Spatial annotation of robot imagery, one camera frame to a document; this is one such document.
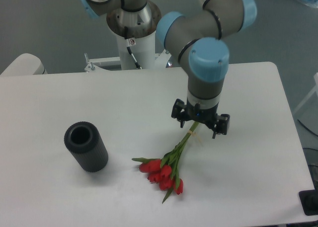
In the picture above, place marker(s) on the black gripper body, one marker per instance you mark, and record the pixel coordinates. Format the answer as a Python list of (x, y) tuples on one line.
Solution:
[(204, 116)]

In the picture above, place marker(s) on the black ribbed cylindrical vase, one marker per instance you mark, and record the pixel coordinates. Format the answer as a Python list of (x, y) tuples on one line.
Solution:
[(83, 141)]

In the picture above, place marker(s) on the white chair armrest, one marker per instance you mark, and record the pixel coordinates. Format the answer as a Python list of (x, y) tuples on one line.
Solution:
[(25, 65)]

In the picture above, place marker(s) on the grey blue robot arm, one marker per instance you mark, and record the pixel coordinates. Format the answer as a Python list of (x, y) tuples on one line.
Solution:
[(195, 42)]

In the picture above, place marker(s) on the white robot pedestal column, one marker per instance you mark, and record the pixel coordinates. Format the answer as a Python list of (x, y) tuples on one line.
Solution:
[(135, 34)]

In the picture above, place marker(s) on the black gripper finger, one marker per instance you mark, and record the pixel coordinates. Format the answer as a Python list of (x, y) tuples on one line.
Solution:
[(178, 112), (220, 124)]

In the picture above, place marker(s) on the black device at table edge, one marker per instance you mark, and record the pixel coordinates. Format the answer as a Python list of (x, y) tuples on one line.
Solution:
[(309, 202)]

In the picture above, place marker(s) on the red tulip bouquet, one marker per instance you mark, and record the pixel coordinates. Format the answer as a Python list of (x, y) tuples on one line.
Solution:
[(165, 171)]

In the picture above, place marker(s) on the white frame at right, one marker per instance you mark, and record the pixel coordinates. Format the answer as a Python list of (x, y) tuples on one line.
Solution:
[(305, 100)]

